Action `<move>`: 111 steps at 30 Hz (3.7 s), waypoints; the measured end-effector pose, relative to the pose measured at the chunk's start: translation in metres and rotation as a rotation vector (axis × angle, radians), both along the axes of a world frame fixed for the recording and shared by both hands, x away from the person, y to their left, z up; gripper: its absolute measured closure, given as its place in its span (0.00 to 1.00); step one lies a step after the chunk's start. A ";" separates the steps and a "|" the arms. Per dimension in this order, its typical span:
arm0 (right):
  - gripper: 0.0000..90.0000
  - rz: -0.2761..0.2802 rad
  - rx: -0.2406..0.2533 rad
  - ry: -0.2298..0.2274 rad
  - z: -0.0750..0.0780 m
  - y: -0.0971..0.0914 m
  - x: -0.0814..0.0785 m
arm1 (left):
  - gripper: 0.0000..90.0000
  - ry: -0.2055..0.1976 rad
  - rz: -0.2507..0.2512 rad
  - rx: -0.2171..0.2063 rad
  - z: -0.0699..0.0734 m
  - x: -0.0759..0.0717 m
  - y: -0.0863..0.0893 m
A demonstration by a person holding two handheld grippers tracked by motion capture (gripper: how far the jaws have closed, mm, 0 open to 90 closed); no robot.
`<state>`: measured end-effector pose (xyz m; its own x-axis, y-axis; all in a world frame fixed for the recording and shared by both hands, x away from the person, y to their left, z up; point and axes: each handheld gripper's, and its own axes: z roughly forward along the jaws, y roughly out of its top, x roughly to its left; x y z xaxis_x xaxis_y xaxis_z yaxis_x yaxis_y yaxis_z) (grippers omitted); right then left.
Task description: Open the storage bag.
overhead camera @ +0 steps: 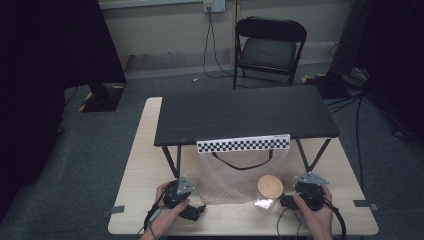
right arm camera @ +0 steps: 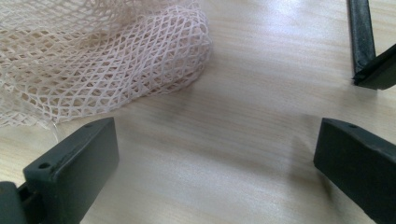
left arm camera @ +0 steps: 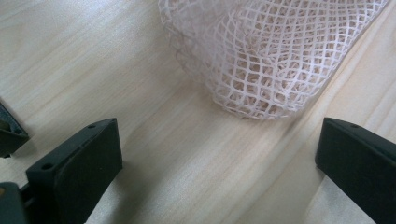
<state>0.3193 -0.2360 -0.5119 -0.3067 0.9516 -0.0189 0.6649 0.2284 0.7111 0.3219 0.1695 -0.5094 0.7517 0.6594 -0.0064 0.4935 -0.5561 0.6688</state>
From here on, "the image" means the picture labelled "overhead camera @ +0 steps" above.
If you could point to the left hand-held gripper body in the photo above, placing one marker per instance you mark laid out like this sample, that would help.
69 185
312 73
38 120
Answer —
173 196

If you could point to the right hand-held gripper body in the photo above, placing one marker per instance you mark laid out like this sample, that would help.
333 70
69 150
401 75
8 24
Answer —
313 195

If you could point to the glass jar with wooden lid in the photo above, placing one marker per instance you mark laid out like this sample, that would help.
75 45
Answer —
270 187

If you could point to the beige mesh bag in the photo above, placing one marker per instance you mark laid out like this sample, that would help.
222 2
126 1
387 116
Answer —
230 186

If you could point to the person's left hand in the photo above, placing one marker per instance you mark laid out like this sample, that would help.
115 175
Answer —
165 220

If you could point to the person's right hand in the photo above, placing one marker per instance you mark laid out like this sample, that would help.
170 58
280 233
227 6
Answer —
318 223

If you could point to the grey tape piece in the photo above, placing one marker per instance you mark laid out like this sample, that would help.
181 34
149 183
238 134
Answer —
365 204
115 210

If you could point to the black and white checkered strip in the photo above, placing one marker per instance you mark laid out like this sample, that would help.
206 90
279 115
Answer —
243 143

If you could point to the black raised shelf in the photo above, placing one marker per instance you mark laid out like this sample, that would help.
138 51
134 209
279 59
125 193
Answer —
243 113

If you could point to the dark equipment on floor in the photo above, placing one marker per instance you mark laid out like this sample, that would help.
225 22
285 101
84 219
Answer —
331 85

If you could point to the black stand base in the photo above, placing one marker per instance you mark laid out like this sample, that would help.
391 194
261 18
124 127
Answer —
101 98

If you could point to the black folding chair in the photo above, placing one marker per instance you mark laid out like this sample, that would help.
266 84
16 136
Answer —
268 53

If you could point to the black curtain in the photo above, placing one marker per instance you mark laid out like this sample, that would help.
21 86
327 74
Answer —
396 60
40 66

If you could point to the white wall outlet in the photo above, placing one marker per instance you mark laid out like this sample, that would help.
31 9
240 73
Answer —
214 5

